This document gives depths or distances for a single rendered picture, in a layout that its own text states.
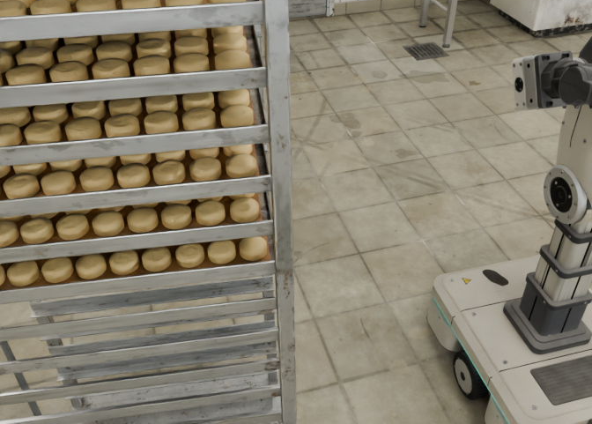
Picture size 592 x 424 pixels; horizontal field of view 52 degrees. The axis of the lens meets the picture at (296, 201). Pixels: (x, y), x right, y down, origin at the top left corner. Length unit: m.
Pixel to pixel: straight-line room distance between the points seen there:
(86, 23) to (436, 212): 2.30
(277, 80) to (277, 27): 0.07
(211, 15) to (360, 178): 2.34
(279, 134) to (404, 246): 1.89
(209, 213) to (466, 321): 1.26
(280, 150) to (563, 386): 1.36
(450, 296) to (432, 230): 0.70
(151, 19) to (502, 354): 1.55
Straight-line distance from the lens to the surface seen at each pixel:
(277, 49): 0.80
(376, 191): 3.00
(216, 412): 1.97
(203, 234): 0.99
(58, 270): 1.12
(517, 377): 1.98
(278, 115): 0.84
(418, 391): 2.20
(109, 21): 0.82
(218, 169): 0.97
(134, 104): 0.98
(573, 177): 1.70
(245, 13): 0.81
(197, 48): 0.92
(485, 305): 2.15
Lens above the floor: 1.78
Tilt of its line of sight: 38 degrees down
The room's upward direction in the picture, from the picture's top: 1 degrees counter-clockwise
